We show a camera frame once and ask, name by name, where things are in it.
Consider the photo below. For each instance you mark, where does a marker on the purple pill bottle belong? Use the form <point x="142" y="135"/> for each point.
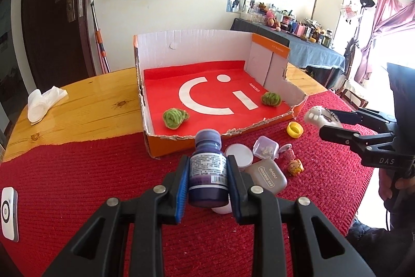
<point x="207" y="166"/>

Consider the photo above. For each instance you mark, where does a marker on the dark brown door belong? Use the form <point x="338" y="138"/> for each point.
<point x="45" y="37"/>

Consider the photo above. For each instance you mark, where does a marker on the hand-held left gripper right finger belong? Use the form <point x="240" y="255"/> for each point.
<point x="234" y="192"/>

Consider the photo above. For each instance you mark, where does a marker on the green fuzzy ball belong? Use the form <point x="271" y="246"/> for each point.
<point x="271" y="98"/>
<point x="175" y="118"/>

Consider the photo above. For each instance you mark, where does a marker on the person's right hand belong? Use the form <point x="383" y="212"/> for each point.
<point x="397" y="191"/>

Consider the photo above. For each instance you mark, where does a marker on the pink curtain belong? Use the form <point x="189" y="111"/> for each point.
<point x="385" y="20"/>

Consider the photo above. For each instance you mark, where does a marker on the grey eye shadow case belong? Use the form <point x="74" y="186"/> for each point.
<point x="267" y="178"/>

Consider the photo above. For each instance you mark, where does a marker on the wooden chair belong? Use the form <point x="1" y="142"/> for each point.
<point x="353" y="95"/>

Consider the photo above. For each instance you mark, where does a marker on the round white jar lid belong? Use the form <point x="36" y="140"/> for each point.
<point x="241" y="155"/>

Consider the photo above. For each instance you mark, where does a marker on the red paper box liner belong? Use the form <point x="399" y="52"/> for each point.
<point x="162" y="85"/>

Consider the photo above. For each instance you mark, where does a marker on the orange and white cardboard box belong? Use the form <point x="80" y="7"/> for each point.
<point x="194" y="50"/>

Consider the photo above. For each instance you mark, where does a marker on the white fluffy bunny hair clip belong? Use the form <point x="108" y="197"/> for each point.
<point x="319" y="117"/>

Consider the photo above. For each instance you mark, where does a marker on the small clear plastic box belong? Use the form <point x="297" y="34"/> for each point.
<point x="266" y="148"/>

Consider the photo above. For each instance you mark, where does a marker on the white and pink oval device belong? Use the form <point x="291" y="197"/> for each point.
<point x="8" y="215"/>

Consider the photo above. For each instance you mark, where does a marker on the small orange figurine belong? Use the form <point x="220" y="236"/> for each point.
<point x="295" y="167"/>

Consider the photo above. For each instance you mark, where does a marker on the orange and grey mop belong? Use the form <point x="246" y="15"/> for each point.
<point x="97" y="33"/>

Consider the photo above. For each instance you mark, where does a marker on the table with blue cloth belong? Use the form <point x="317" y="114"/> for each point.
<point x="308" y="53"/>

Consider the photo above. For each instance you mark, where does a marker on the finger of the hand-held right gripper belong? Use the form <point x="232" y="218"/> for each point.
<point x="350" y="137"/>
<point x="366" y="117"/>

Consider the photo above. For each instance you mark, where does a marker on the small white round container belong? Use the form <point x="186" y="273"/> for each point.
<point x="222" y="209"/>

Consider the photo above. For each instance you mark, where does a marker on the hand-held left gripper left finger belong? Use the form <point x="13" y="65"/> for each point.
<point x="181" y="192"/>

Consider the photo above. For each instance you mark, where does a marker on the yellow bottle cap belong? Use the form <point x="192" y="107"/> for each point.
<point x="295" y="129"/>

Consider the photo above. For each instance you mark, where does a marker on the person's dark pants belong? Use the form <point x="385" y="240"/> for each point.
<point x="382" y="247"/>

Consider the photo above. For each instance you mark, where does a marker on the small pink figurine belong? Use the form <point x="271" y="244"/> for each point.
<point x="288" y="154"/>

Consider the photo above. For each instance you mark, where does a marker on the pink plush toy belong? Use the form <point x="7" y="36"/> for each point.
<point x="274" y="21"/>

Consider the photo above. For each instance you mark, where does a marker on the white wardrobe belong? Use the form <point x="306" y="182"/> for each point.
<point x="330" y="4"/>

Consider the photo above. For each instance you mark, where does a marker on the white crumpled tissue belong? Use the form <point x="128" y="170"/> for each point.
<point x="40" y="101"/>

